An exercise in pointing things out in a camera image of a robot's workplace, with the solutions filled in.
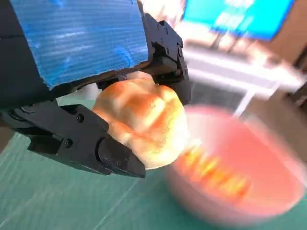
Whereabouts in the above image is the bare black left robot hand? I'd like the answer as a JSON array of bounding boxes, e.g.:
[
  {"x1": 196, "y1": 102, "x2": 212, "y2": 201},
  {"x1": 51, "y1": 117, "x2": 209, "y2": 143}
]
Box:
[{"x1": 0, "y1": 0, "x2": 192, "y2": 179}]

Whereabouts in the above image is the square pull-apart toy bread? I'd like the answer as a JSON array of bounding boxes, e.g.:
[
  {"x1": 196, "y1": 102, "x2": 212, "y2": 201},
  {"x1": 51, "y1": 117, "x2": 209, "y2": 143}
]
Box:
[{"x1": 181, "y1": 146, "x2": 252, "y2": 199}]

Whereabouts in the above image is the blue screen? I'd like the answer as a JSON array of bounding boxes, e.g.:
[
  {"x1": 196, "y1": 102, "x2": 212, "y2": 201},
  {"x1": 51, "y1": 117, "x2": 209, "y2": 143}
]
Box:
[{"x1": 183, "y1": 0, "x2": 295, "y2": 43}]

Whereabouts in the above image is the round toy bread bun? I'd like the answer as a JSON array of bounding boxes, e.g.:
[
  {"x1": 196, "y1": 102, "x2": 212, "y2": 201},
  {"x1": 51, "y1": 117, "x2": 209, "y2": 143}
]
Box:
[{"x1": 92, "y1": 71, "x2": 188, "y2": 170}]

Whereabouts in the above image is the large white grilled unit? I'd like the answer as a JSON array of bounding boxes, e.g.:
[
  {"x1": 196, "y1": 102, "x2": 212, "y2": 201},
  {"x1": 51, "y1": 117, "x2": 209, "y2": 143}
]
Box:
[{"x1": 183, "y1": 43, "x2": 307, "y2": 118}]

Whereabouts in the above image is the green cutting mat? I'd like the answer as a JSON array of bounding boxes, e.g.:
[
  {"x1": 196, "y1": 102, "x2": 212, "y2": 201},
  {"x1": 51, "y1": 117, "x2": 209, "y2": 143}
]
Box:
[{"x1": 0, "y1": 95, "x2": 307, "y2": 230}]

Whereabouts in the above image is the pink bowl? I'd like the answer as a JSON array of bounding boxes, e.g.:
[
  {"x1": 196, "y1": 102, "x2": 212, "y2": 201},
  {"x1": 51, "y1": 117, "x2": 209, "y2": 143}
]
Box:
[{"x1": 166, "y1": 105, "x2": 305, "y2": 226}]

